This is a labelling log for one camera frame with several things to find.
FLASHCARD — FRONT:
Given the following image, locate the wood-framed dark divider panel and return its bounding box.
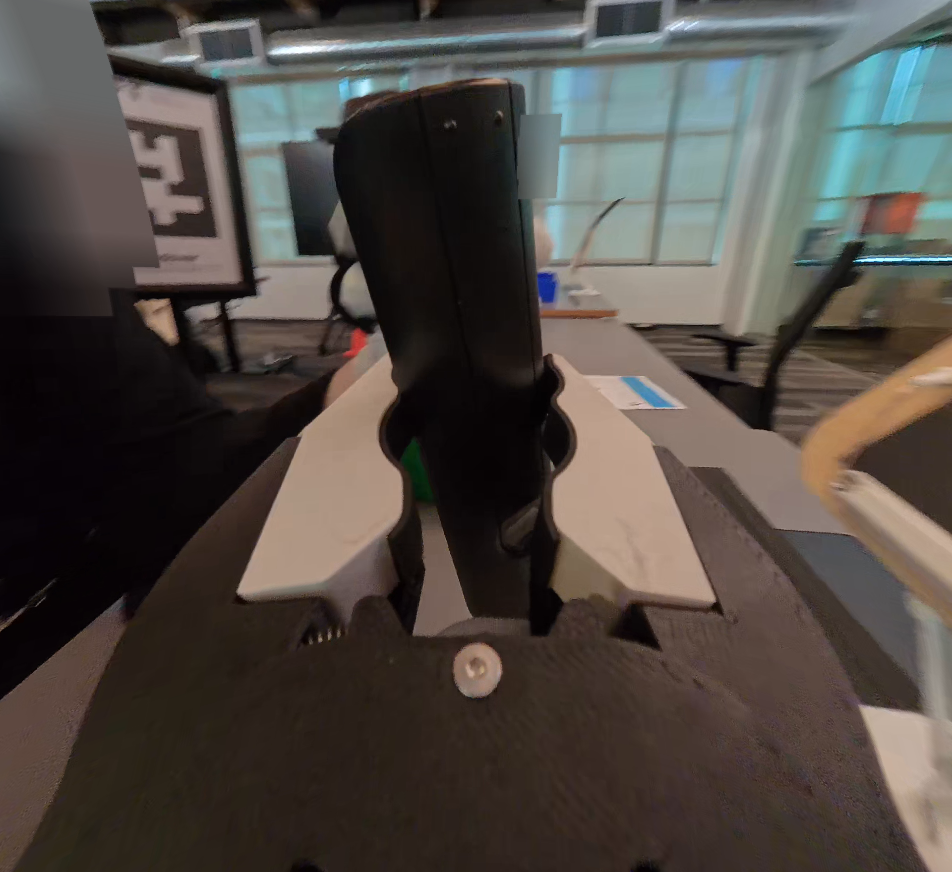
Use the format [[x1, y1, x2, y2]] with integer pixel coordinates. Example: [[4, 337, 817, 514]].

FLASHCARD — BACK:
[[802, 337, 952, 538]]

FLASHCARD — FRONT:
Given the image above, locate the blue printed paper sheet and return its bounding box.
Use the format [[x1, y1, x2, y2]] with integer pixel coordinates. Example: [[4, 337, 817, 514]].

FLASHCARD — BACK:
[[588, 374, 687, 412]]

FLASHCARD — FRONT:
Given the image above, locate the black monitor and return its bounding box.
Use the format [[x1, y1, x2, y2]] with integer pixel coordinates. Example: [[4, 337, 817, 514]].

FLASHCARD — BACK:
[[281, 139, 343, 257]]

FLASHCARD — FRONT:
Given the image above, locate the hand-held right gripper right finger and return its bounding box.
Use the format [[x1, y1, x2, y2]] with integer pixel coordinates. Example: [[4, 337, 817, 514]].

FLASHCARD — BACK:
[[528, 353, 718, 635]]

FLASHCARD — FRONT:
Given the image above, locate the black office chair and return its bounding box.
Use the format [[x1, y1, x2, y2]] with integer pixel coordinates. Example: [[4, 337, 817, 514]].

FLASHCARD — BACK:
[[680, 240, 867, 430]]

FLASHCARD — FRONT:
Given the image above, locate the green plastic bin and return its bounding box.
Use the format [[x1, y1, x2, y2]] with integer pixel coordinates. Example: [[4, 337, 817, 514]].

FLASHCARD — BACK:
[[400, 439, 438, 503]]

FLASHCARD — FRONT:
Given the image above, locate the black remote control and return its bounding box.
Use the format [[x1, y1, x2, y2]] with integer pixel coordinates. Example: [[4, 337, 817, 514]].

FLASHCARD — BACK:
[[332, 78, 547, 620]]

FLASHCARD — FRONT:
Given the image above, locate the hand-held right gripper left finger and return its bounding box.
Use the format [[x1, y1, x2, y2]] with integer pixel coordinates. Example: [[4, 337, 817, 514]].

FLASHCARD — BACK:
[[237, 353, 426, 635]]

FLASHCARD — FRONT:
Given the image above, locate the red storage crate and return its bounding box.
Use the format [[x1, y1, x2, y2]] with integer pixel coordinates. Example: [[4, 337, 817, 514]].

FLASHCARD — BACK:
[[861, 192, 925, 235]]

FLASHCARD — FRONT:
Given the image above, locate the silver duct with vents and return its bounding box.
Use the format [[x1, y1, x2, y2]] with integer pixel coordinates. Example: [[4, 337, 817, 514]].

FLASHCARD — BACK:
[[178, 0, 856, 70]]

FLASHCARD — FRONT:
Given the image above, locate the framed marker sign on stand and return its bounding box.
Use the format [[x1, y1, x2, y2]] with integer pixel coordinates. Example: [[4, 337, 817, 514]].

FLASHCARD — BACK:
[[110, 54, 257, 373]]

